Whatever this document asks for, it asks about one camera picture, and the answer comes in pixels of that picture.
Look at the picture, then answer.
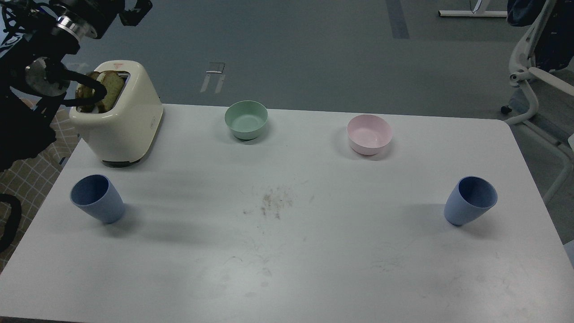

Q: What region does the toast slice back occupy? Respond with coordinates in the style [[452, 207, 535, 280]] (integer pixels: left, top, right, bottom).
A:
[[75, 71, 101, 113]]

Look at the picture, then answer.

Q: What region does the blue cup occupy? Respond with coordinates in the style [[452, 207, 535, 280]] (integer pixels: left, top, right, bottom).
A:
[[70, 174, 126, 223], [444, 176, 498, 226]]

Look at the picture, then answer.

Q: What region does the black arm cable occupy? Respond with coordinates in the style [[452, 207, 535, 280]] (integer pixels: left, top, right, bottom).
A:
[[0, 193, 22, 253]]

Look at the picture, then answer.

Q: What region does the toast slice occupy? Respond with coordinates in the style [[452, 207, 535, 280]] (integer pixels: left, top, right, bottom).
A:
[[75, 71, 101, 113], [95, 71, 125, 113]]

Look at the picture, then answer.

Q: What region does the pink bowl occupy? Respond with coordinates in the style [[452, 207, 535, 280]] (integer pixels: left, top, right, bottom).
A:
[[346, 114, 393, 156]]

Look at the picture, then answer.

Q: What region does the white desk foot bar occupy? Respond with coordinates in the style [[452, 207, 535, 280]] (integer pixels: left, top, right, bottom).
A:
[[438, 10, 508, 18]]

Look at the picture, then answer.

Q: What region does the cream toaster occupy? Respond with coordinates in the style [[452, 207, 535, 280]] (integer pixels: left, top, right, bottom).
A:
[[69, 61, 164, 167]]

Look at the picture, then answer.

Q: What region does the green bowl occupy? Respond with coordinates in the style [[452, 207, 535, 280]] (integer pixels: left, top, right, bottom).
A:
[[224, 100, 269, 140]]

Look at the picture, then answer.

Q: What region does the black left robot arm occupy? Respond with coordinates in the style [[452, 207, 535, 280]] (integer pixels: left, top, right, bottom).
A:
[[1, 0, 152, 171]]

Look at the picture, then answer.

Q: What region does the toast slice front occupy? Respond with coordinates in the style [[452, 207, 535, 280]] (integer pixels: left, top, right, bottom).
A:
[[95, 71, 125, 113]]

